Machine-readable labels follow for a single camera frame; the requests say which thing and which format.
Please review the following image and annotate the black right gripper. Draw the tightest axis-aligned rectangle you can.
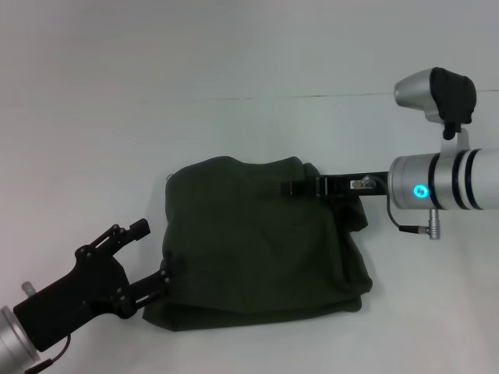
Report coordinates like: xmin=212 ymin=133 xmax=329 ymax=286
xmin=281 ymin=169 xmax=391 ymax=199

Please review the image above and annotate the dark green t-shirt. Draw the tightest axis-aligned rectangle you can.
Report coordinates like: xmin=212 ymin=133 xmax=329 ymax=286
xmin=140 ymin=155 xmax=373 ymax=333

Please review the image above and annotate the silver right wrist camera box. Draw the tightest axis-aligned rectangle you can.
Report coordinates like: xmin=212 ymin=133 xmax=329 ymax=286
xmin=393 ymin=66 xmax=478 ymax=141

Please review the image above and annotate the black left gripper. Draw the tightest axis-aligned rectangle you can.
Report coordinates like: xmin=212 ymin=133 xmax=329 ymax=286
xmin=12 ymin=218 xmax=185 ymax=350

